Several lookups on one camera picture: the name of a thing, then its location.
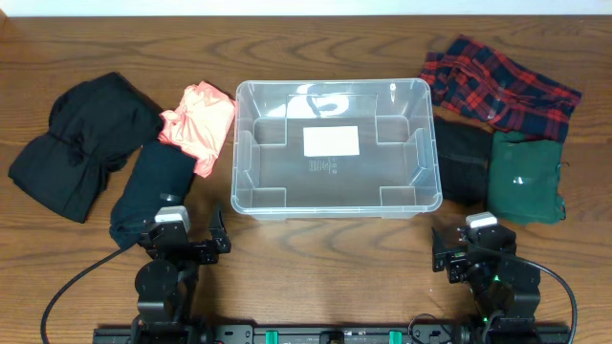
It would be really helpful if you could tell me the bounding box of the dark navy garment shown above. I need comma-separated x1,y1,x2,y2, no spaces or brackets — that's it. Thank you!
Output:
109,140,196,248

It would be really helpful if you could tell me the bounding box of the green garment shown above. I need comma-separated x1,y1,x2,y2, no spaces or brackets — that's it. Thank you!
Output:
487,132,566,225

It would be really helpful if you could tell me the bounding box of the pink garment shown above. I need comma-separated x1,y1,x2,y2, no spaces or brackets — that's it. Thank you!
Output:
159,81,236,178

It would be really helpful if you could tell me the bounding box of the large black garment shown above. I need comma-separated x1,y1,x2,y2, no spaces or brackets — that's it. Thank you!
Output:
9,72,164,223

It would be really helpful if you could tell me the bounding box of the red plaid flannel garment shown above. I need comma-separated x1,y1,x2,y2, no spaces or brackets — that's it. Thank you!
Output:
420,35,581,143

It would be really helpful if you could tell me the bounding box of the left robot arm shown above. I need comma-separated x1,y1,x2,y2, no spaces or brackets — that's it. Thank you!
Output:
135,205,231,343

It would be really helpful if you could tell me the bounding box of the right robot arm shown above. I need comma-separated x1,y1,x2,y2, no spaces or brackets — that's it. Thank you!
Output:
432,225,540,330

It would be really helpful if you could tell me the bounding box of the clear plastic storage bin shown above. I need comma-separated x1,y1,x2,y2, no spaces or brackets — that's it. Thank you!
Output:
230,78,443,220

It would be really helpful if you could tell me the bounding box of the white label in bin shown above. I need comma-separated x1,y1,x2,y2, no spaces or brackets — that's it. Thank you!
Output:
303,126,360,158

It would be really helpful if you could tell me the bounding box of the black mounting rail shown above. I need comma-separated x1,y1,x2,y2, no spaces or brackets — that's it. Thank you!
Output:
93,324,573,344

